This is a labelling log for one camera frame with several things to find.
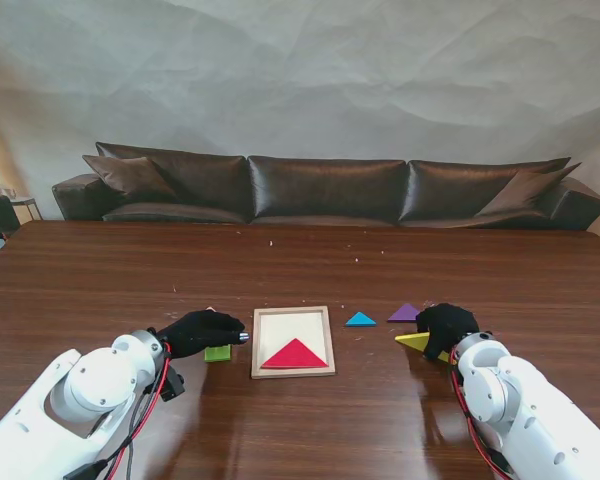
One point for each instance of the small blue tangram triangle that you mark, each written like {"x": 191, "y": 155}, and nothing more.
{"x": 361, "y": 320}

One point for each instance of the purple tangram triangle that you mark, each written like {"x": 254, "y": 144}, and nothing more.
{"x": 405, "y": 315}

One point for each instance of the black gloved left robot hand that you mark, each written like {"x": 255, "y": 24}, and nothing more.
{"x": 200, "y": 330}

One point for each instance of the large red tangram triangle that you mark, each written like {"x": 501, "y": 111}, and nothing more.
{"x": 295, "y": 356}

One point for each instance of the white crumpled backdrop sheet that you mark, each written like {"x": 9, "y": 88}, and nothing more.
{"x": 300, "y": 75}

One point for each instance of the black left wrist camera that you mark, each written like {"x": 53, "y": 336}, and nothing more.
{"x": 174, "y": 386}

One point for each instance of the green tangram square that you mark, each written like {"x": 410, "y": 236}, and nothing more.
{"x": 218, "y": 354}

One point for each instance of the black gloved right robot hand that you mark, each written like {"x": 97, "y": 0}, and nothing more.
{"x": 450, "y": 322}

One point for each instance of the large yellow tangram triangle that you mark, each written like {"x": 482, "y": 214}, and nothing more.
{"x": 415, "y": 341}

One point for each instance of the brown throw cushion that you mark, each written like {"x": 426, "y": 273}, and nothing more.
{"x": 522, "y": 192}
{"x": 130, "y": 177}

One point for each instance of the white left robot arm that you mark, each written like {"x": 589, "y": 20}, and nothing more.
{"x": 90, "y": 395}

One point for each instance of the light wooden square tray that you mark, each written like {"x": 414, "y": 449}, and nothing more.
{"x": 290, "y": 325}

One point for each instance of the small metal side table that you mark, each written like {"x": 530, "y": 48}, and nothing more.
{"x": 26, "y": 201}

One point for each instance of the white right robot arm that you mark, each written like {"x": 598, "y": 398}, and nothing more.
{"x": 520, "y": 410}

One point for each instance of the dark brown leather sofa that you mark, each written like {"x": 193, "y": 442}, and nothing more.
{"x": 325, "y": 190}

